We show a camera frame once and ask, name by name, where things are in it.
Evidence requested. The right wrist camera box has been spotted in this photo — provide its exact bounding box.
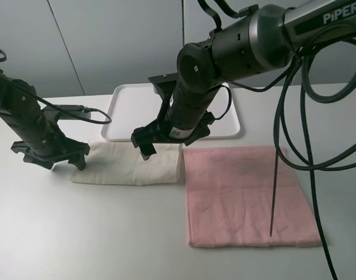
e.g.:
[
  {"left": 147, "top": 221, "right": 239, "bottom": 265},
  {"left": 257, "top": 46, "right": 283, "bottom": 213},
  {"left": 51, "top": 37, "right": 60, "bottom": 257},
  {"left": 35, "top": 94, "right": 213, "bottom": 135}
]
[{"left": 148, "top": 73, "right": 178, "bottom": 100}]

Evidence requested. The right arm black cable bundle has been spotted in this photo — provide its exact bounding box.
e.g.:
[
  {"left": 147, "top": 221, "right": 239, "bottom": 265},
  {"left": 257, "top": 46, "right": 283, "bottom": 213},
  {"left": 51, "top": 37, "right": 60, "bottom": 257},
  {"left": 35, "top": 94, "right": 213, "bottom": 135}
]
[{"left": 271, "top": 11, "right": 356, "bottom": 280}]

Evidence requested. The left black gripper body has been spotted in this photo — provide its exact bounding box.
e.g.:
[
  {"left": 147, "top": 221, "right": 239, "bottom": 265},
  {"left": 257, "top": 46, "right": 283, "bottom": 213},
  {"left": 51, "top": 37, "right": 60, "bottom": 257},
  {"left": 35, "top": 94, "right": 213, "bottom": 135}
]
[{"left": 10, "top": 122, "right": 89, "bottom": 162}]

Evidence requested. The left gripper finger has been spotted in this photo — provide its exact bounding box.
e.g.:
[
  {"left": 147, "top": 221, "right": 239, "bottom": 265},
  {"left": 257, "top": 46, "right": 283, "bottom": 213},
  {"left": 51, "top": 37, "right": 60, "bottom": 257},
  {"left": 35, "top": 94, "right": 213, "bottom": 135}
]
[
  {"left": 32, "top": 159, "right": 53, "bottom": 170},
  {"left": 68, "top": 154, "right": 86, "bottom": 170}
]

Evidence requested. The pink towel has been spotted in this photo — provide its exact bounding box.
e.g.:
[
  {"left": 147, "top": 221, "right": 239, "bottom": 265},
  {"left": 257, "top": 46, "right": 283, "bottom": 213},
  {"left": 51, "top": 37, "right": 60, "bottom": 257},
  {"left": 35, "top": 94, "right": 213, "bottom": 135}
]
[{"left": 183, "top": 146, "right": 321, "bottom": 248}]

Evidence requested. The cream white towel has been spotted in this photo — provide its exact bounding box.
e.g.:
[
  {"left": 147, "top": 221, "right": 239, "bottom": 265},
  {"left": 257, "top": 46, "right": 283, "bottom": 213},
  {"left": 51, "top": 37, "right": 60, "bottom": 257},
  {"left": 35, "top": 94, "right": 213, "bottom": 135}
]
[{"left": 68, "top": 142, "right": 182, "bottom": 186}]

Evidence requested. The black cable tie tail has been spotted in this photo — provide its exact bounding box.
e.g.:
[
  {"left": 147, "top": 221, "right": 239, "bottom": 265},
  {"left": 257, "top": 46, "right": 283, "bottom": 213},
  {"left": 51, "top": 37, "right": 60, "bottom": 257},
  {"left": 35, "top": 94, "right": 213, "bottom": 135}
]
[{"left": 270, "top": 58, "right": 298, "bottom": 237}]

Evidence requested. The white rectangular plastic tray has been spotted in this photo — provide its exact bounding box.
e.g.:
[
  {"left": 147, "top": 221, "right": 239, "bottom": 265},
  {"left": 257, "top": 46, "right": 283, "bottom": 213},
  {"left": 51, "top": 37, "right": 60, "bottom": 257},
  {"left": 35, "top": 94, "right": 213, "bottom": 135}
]
[{"left": 101, "top": 83, "right": 241, "bottom": 142}]

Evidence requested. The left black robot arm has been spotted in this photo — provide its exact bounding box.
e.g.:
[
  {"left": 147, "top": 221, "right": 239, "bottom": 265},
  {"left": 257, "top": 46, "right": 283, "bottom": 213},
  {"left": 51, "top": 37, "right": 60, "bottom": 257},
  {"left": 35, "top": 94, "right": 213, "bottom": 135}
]
[{"left": 0, "top": 69, "right": 90, "bottom": 170}]

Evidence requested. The right grey black robot arm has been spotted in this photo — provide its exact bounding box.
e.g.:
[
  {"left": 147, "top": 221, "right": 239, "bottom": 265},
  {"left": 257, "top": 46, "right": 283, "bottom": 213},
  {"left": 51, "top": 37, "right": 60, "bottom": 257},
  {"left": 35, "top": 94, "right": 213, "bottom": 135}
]
[{"left": 131, "top": 1, "right": 356, "bottom": 160}]

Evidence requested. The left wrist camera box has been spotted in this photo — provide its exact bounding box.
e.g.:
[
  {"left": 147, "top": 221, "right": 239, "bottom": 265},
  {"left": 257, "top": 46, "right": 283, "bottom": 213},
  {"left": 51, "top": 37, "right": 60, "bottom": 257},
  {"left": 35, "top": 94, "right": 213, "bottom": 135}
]
[{"left": 43, "top": 105, "right": 91, "bottom": 121}]

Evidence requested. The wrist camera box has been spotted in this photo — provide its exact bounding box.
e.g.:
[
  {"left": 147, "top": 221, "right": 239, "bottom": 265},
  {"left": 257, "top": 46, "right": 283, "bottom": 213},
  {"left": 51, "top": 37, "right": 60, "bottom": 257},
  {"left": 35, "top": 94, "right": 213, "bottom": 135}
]
[
  {"left": 43, "top": 105, "right": 91, "bottom": 121},
  {"left": 148, "top": 73, "right": 178, "bottom": 100}
]

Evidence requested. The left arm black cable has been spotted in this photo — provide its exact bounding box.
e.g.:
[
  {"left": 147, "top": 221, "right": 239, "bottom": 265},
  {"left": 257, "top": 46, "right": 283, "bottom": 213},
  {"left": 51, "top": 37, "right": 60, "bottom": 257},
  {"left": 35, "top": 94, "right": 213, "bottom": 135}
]
[{"left": 0, "top": 46, "right": 113, "bottom": 125}]

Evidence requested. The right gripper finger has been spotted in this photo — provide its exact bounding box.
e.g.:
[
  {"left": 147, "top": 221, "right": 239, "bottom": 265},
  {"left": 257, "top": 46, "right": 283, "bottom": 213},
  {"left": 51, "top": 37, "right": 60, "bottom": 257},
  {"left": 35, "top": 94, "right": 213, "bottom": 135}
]
[
  {"left": 184, "top": 136, "right": 200, "bottom": 146},
  {"left": 139, "top": 143, "right": 157, "bottom": 160}
]

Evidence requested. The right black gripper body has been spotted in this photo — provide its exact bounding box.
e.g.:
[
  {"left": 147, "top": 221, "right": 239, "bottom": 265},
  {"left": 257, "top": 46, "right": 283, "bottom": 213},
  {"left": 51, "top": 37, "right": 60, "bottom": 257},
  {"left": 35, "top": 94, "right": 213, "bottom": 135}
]
[{"left": 131, "top": 112, "right": 215, "bottom": 146}]

